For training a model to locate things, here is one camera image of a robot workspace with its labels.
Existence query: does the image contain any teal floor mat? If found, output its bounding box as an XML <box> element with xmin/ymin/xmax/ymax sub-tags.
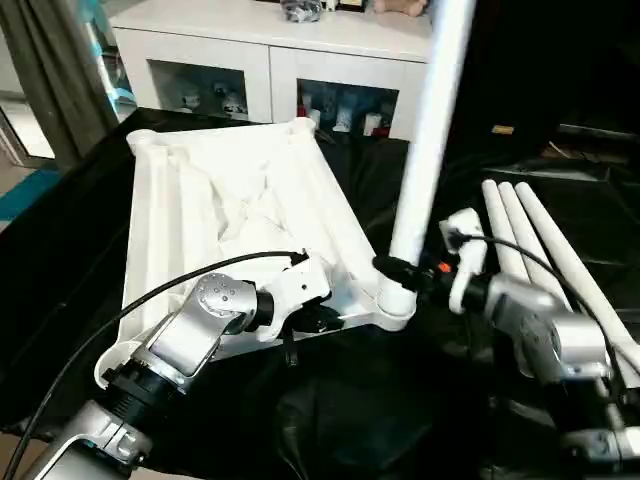
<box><xmin>0</xmin><ymin>167</ymin><xmax>59</xmax><ymax>231</ymax></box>

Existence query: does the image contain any grey curtain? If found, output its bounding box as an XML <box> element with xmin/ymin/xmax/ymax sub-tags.
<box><xmin>0</xmin><ymin>0</ymin><xmax>121</xmax><ymax>166</ymax></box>

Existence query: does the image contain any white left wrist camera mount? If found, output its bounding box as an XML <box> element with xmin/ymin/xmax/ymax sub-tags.
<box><xmin>259</xmin><ymin>252</ymin><xmax>332</xmax><ymax>344</ymax></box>

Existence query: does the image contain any dark grey crumpled bundle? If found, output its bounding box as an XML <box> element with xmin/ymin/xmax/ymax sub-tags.
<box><xmin>281</xmin><ymin>0</ymin><xmax>324</xmax><ymax>24</ymax></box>

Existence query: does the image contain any white plastic table top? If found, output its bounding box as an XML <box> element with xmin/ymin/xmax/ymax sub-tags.
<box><xmin>94</xmin><ymin>117</ymin><xmax>419</xmax><ymax>391</ymax></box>

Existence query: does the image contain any teal white plastic package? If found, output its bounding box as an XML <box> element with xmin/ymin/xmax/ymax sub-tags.
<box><xmin>84</xmin><ymin>22</ymin><xmax>136</xmax><ymax>109</ymax></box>

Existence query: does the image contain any black table mat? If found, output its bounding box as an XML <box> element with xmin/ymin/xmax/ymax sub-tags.
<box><xmin>0</xmin><ymin>107</ymin><xmax>640</xmax><ymax>480</ymax></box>

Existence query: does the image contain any white glass-door cabinet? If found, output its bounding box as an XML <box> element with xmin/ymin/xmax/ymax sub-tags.
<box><xmin>108</xmin><ymin>0</ymin><xmax>434</xmax><ymax>139</ymax></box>

